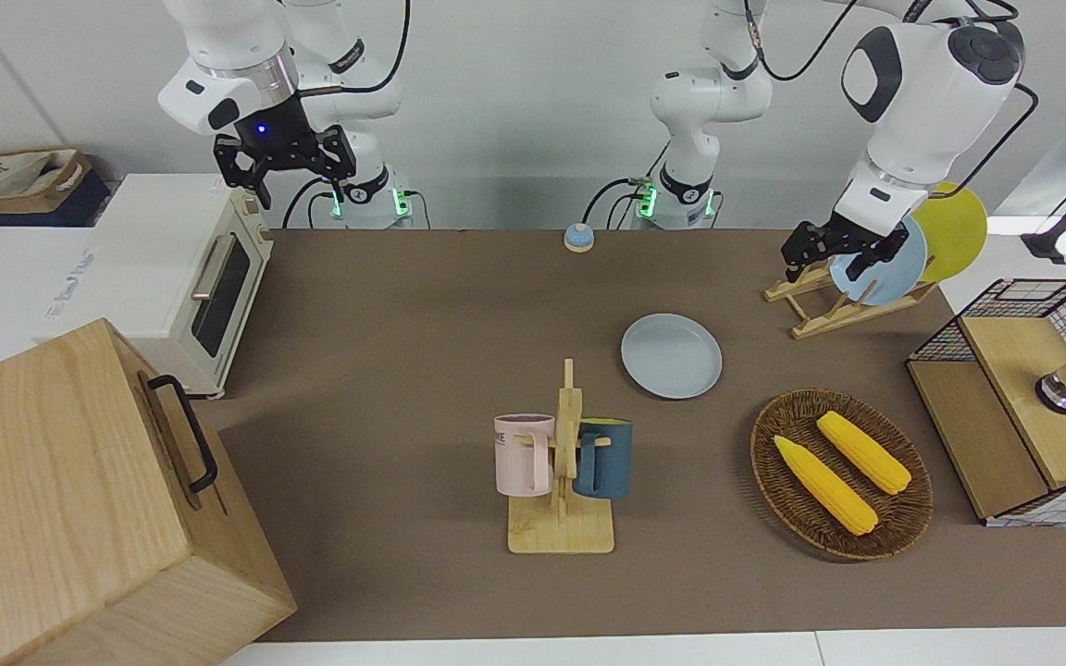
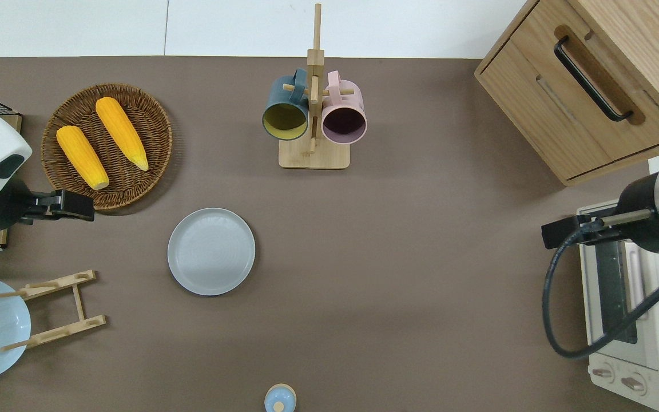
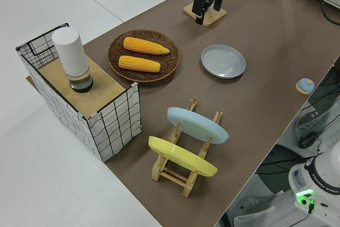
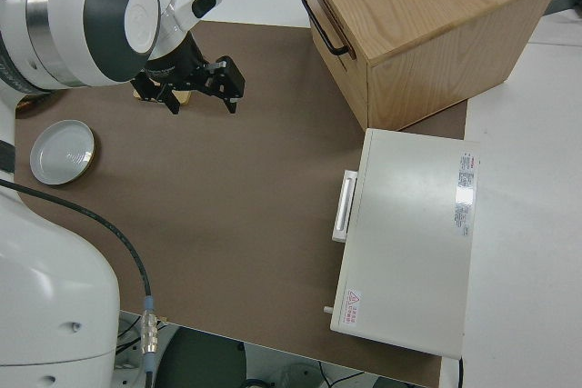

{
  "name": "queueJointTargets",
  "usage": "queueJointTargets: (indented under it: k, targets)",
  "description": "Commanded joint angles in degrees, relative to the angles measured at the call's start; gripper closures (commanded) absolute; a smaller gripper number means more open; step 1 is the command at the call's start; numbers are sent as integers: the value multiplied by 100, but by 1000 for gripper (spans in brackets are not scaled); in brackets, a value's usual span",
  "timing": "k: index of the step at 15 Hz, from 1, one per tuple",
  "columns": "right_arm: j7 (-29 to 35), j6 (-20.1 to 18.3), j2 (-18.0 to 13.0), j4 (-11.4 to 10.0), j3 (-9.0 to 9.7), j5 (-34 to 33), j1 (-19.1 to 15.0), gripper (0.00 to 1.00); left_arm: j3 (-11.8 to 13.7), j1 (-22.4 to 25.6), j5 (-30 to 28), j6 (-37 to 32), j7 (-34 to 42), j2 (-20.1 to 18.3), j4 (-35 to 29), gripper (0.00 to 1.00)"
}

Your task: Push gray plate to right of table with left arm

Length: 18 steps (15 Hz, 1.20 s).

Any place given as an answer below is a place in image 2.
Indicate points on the wooden plate rack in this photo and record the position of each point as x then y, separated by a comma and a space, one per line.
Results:
72, 329

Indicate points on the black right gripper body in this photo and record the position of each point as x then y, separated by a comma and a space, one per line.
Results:
598, 230

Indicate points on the teal mug yellow inside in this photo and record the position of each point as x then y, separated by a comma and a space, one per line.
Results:
284, 94

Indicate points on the cream toaster oven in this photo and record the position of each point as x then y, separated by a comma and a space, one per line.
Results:
632, 355

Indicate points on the pointed yellow corn cob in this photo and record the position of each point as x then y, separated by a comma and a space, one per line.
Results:
120, 131

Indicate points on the wooden mug tree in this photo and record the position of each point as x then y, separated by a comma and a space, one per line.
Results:
313, 154

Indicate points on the pink mug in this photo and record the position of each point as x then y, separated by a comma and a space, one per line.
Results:
345, 100

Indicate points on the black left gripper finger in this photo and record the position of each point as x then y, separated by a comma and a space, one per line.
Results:
78, 213
78, 199

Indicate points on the gray plate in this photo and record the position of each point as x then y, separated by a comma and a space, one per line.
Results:
211, 252

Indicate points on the blunt yellow corn cob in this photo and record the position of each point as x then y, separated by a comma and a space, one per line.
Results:
82, 157

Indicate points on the brown wicker basket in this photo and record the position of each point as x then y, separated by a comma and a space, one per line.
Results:
146, 143

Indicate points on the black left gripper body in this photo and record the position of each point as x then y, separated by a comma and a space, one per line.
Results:
40, 207

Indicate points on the blue bell on wooden base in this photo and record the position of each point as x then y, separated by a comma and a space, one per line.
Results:
280, 399

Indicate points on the brown table mat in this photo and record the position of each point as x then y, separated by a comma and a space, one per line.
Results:
421, 257

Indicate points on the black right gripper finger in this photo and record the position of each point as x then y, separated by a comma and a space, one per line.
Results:
561, 226
561, 239

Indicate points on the wooden drawer cabinet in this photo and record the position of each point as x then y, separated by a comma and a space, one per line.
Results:
535, 103

